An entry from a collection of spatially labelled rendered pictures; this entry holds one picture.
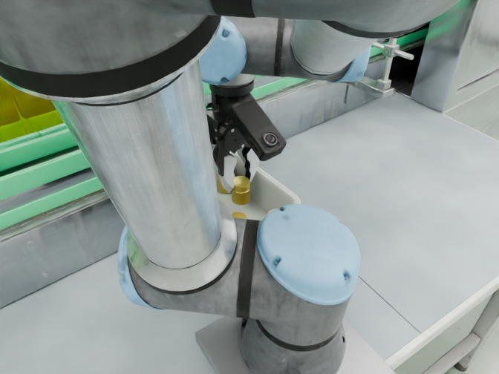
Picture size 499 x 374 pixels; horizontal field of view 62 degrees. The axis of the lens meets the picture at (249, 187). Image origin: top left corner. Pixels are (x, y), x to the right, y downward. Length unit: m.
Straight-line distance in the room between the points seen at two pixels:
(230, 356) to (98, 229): 0.31
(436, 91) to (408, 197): 0.43
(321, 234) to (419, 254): 0.38
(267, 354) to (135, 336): 0.22
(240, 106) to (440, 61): 0.73
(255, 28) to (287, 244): 0.25
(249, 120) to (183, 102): 0.42
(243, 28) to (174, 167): 0.29
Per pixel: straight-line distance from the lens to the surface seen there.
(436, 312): 0.76
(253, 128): 0.64
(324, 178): 0.95
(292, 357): 0.56
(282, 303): 0.46
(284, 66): 0.52
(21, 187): 0.69
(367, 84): 1.13
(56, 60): 0.18
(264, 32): 0.52
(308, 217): 0.48
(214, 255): 0.42
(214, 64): 0.51
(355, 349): 0.66
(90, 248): 0.77
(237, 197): 0.77
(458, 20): 1.23
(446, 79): 1.27
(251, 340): 0.59
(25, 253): 0.74
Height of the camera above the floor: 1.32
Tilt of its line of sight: 39 degrees down
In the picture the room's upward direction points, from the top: straight up
